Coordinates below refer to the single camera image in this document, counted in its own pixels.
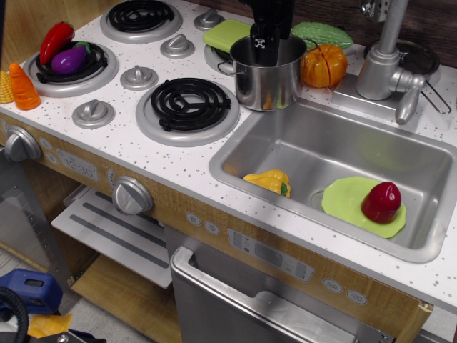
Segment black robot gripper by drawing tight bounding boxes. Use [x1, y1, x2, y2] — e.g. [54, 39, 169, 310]
[241, 0, 295, 66]

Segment stainless steel pot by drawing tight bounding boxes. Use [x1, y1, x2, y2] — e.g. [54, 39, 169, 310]
[230, 35, 309, 111]

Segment green toy cutting board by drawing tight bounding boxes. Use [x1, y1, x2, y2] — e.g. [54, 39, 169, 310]
[203, 19, 251, 53]

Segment green toy bitter gourd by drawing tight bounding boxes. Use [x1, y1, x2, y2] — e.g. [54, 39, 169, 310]
[291, 21, 354, 50]

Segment orange toy pumpkin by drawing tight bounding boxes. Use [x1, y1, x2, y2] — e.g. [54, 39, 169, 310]
[301, 44, 348, 88]

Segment silver stovetop knob back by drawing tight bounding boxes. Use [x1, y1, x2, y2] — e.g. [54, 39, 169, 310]
[194, 9, 225, 31]

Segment silver stovetop knob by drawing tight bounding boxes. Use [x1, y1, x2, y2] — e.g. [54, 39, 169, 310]
[194, 9, 225, 31]
[72, 99, 115, 129]
[120, 65, 159, 91]
[160, 34, 195, 59]

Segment silver stovetop knob middle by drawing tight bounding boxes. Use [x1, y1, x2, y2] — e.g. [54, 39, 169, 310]
[160, 34, 195, 59]

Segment front right black burner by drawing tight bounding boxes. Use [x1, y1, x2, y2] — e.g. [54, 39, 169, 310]
[136, 78, 240, 147]

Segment black burner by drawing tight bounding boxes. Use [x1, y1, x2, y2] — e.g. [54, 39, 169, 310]
[22, 41, 119, 98]
[136, 78, 240, 147]
[100, 1, 183, 44]

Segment silver toy faucet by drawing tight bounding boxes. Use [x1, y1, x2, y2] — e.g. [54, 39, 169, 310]
[356, 1, 426, 125]

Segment back black burner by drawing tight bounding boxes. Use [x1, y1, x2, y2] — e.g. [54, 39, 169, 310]
[100, 1, 183, 44]

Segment silver stovetop knob centre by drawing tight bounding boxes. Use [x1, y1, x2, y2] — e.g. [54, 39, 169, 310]
[120, 65, 159, 91]

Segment yellow toy bell pepper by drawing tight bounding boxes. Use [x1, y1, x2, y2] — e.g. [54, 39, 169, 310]
[243, 169, 291, 198]

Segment left black burner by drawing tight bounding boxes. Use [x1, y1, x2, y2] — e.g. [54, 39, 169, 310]
[22, 41, 119, 98]

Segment light green toy plate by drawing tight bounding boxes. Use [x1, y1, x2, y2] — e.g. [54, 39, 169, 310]
[321, 177, 406, 238]

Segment silver stovetop knob front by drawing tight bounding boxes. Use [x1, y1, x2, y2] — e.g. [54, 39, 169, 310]
[72, 99, 115, 129]

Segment silver metal sink basin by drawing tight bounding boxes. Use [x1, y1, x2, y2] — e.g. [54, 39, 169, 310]
[209, 100, 456, 263]

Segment purple toy eggplant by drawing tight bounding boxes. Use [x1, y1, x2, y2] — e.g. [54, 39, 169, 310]
[51, 41, 91, 75]

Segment red toy pepper half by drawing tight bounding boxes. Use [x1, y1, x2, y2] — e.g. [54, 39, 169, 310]
[361, 182, 401, 224]

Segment red toy chili pepper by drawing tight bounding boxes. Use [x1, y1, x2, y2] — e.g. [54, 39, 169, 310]
[39, 21, 74, 65]

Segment silver oven dial right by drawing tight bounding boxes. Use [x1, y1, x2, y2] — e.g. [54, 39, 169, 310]
[112, 176, 154, 215]

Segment silver oven dial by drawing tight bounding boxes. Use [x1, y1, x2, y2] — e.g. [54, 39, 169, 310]
[112, 176, 154, 215]
[4, 126, 42, 162]

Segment white oven rack shelf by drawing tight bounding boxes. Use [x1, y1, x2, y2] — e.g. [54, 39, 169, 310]
[51, 187, 171, 289]

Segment orange toy carrot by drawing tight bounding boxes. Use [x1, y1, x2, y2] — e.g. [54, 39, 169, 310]
[9, 63, 41, 110]

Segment silver dishwasher door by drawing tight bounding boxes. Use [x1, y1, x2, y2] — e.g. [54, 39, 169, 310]
[170, 246, 396, 343]

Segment yellow toy corn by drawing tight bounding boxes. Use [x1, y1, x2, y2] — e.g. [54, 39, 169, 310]
[0, 71, 14, 104]

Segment silver oven dial left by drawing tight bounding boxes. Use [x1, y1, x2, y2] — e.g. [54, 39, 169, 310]
[4, 126, 42, 162]

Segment grey open oven door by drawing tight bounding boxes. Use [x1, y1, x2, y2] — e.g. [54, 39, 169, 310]
[1, 153, 79, 314]

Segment blue plastic clamp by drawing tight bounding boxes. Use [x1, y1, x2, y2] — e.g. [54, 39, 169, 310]
[1, 269, 63, 314]

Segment yellow cloth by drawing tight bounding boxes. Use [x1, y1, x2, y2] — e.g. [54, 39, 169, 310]
[27, 313, 73, 339]

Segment dark pan with wire handle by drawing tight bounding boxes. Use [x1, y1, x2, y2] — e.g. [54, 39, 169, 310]
[365, 39, 440, 110]

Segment black cable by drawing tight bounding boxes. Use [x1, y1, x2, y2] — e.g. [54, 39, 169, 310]
[0, 286, 29, 343]

